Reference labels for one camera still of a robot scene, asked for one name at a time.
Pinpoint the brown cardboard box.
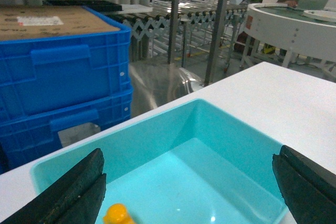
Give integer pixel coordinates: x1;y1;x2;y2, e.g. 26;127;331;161
1;5;120;41

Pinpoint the blue crate with cardboard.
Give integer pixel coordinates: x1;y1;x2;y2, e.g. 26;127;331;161
1;7;132;123

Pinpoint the grey laptop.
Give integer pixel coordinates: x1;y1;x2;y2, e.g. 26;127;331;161
295;0;329;10

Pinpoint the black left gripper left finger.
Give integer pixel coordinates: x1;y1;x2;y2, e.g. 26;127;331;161
2;148;107;223

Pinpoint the black flat tray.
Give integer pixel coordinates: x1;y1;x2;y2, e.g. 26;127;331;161
43;0;122;12

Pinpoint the white round rotary table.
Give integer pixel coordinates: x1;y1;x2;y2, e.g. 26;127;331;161
241;3;335;68

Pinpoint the teal plastic tray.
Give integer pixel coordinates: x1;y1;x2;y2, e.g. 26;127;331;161
31;99;288;223

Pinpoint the yellow two-stud toy block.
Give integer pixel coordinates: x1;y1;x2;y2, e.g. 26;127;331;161
103;203;135;224

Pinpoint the steel table frame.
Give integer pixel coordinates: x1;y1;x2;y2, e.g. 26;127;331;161
104;0;234;86

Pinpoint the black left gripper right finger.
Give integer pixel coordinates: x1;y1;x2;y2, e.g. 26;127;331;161
272;145;335;223

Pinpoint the expandable roller conveyor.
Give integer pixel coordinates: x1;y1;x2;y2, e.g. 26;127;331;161
104;0;253;62

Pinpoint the lower right blue crate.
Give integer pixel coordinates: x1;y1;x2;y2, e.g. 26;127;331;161
1;88;133;173

